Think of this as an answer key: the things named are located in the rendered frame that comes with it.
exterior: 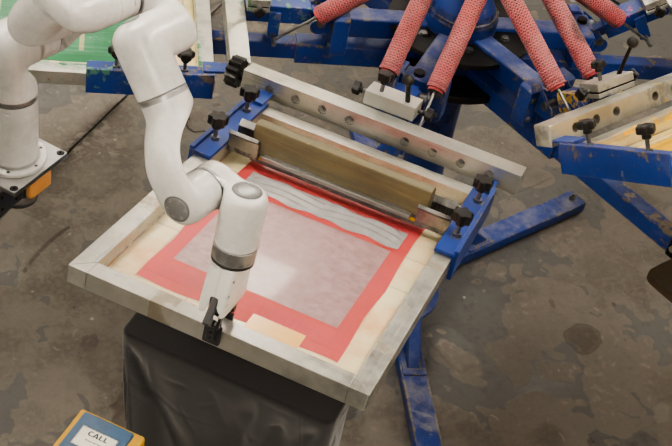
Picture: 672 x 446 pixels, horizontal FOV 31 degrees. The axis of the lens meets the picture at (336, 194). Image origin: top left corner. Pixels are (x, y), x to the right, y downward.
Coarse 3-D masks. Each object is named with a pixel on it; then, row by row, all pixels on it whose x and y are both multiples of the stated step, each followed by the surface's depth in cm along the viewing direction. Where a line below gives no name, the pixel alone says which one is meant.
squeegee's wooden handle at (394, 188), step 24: (264, 120) 261; (264, 144) 261; (288, 144) 259; (312, 144) 257; (312, 168) 259; (336, 168) 257; (360, 168) 255; (384, 168) 255; (360, 192) 258; (384, 192) 255; (408, 192) 253; (432, 192) 252
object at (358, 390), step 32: (288, 128) 277; (320, 128) 278; (192, 160) 255; (384, 160) 272; (448, 192) 269; (128, 224) 231; (96, 256) 221; (96, 288) 217; (128, 288) 215; (416, 288) 234; (160, 320) 215; (192, 320) 212; (224, 320) 213; (416, 320) 228; (256, 352) 210; (288, 352) 210; (384, 352) 215; (320, 384) 208; (352, 384) 206
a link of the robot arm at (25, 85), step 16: (0, 32) 217; (0, 48) 216; (16, 48) 218; (32, 48) 220; (48, 48) 223; (0, 64) 218; (16, 64) 219; (32, 64) 224; (0, 80) 221; (16, 80) 221; (32, 80) 226; (0, 96) 224; (16, 96) 224; (32, 96) 227
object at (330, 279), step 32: (320, 224) 251; (288, 256) 240; (320, 256) 242; (352, 256) 244; (384, 256) 247; (288, 288) 231; (320, 288) 233; (352, 288) 235; (384, 288) 238; (288, 320) 223; (320, 320) 225; (352, 320) 227; (320, 352) 217
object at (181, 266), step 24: (264, 168) 265; (312, 192) 261; (216, 216) 246; (288, 216) 251; (312, 216) 253; (192, 240) 237; (264, 240) 242; (288, 240) 244; (168, 264) 229; (192, 264) 231; (264, 264) 236; (168, 288) 223; (192, 288) 225
